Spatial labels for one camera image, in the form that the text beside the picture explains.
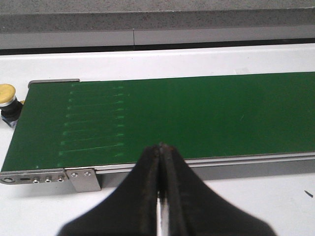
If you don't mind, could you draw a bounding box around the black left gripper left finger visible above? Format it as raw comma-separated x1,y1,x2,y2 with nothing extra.
58,145,159,236

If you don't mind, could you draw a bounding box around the small black screw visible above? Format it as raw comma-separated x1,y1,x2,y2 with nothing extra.
304,190,314,198

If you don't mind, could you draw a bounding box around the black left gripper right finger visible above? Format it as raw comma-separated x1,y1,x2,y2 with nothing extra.
159,144,275,236

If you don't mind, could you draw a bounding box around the grey stone shelf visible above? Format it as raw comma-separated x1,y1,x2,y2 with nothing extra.
0,0,315,33

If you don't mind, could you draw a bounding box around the aluminium conveyor frame rail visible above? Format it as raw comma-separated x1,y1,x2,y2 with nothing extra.
0,78,315,186

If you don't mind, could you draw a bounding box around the green conveyor belt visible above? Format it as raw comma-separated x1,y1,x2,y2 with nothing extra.
1,71,315,172

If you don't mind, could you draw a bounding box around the steel conveyor support bracket left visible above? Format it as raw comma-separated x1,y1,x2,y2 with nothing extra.
66,168,101,192

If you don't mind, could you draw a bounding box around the yellow mushroom push button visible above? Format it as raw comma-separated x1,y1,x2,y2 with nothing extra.
0,84,23,128

